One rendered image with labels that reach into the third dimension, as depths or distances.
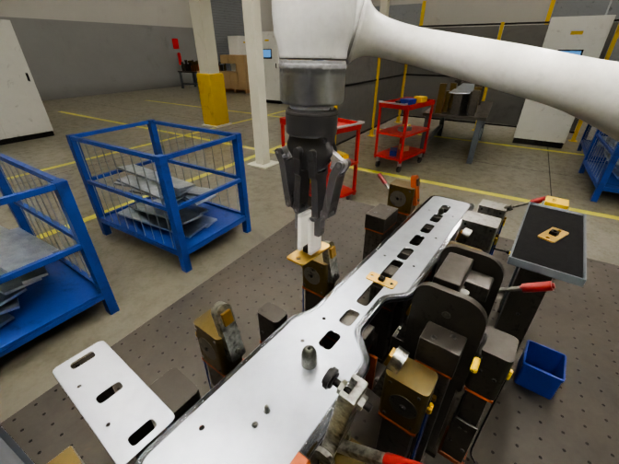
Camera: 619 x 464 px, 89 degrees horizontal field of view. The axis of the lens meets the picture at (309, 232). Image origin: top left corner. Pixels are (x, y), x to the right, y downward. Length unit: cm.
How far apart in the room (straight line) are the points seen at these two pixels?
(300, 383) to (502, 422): 62
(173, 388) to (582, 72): 83
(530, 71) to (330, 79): 26
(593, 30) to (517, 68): 672
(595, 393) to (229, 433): 105
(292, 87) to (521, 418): 102
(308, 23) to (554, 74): 32
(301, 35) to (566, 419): 113
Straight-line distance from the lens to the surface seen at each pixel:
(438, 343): 63
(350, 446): 53
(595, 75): 56
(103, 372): 81
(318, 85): 44
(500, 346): 73
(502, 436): 109
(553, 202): 123
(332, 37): 44
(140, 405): 73
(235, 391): 69
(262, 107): 485
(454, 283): 66
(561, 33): 723
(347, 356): 73
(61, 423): 119
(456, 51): 57
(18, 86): 845
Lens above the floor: 157
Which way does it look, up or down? 30 degrees down
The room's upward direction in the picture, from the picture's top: straight up
